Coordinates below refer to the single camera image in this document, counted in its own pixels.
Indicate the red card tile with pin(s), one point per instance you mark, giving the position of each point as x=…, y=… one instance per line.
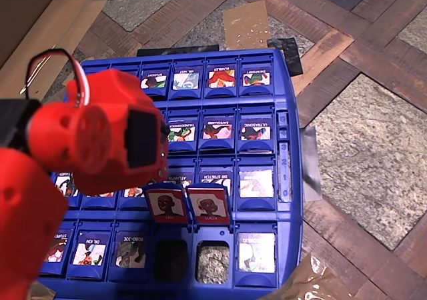
x=209, y=205
x=166, y=203

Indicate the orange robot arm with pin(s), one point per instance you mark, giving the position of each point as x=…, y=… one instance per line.
x=23, y=213

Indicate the Thundershock flip tile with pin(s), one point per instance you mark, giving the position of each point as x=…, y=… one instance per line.
x=181, y=133

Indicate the Spright flip tile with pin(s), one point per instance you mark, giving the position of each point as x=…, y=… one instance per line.
x=155, y=81

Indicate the Robo-Joe flip tile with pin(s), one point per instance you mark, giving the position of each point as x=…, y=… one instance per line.
x=130, y=251

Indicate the Mr Mist flip tile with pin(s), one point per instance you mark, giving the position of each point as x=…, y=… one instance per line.
x=185, y=80

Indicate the Rumbler flip tile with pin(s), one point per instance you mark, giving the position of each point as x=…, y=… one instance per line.
x=221, y=78

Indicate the blue character flip tile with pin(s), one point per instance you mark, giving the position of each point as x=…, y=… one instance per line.
x=256, y=183
x=256, y=251

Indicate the Swapshift flip tile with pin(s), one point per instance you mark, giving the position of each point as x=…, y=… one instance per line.
x=256, y=77

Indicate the black tape piece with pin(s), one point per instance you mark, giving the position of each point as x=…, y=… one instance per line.
x=288, y=56
x=177, y=50

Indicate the brown cardboard box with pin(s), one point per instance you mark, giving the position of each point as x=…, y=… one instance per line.
x=36, y=26

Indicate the tan packing tape piece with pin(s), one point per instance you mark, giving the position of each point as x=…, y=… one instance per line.
x=43, y=291
x=310, y=280
x=247, y=25

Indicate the blue guess who game board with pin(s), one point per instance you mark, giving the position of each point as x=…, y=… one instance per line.
x=290, y=230

